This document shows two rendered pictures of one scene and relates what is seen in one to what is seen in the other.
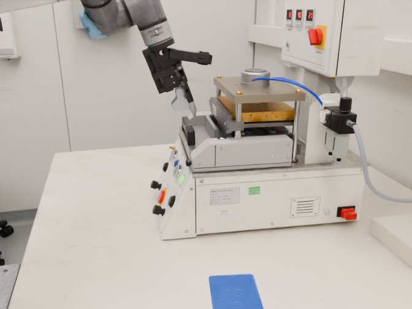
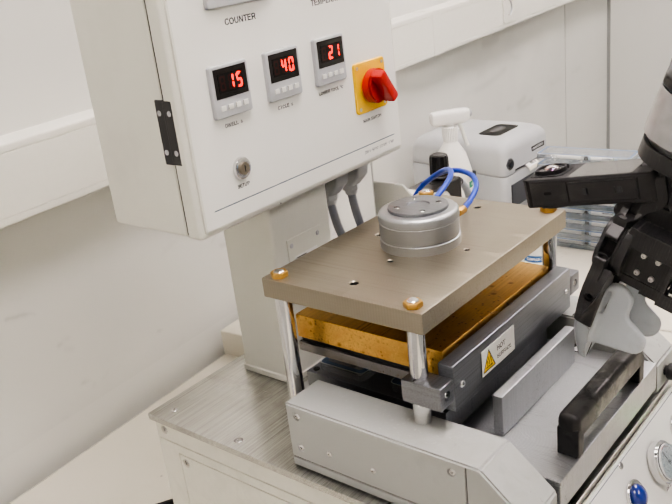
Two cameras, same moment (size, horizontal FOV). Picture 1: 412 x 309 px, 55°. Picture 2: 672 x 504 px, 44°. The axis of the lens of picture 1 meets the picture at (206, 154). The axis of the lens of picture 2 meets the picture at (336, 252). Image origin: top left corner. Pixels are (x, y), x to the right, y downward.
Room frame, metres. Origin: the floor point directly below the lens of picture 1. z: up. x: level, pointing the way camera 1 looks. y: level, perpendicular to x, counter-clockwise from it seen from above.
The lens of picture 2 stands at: (1.63, 0.41, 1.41)
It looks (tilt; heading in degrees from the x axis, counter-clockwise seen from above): 21 degrees down; 231
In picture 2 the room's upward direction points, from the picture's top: 7 degrees counter-clockwise
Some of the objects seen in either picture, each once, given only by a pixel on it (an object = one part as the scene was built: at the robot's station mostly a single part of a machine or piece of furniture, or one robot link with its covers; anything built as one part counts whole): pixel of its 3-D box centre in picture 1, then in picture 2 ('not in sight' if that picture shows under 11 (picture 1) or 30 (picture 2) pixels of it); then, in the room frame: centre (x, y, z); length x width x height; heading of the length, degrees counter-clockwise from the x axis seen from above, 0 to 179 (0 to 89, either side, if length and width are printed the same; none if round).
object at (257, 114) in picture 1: (254, 100); (429, 279); (1.07, -0.13, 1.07); 0.22 x 0.17 x 0.10; 9
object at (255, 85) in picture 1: (267, 94); (407, 254); (1.06, -0.17, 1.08); 0.31 x 0.24 x 0.13; 9
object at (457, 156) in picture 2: not in sight; (453, 170); (0.39, -0.69, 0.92); 0.09 x 0.08 x 0.25; 149
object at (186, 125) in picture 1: (187, 129); (603, 394); (1.04, 0.05, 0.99); 0.15 x 0.02 x 0.04; 9
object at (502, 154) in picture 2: not in sight; (481, 165); (0.24, -0.75, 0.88); 0.25 x 0.20 x 0.17; 98
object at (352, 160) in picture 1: (263, 147); (407, 394); (1.08, -0.17, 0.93); 0.46 x 0.35 x 0.01; 99
